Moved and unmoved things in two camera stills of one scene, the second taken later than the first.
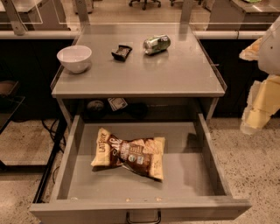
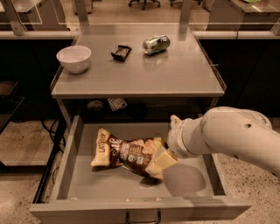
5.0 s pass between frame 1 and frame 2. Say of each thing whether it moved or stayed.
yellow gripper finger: moved
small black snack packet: stayed
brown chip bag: stayed
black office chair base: stayed
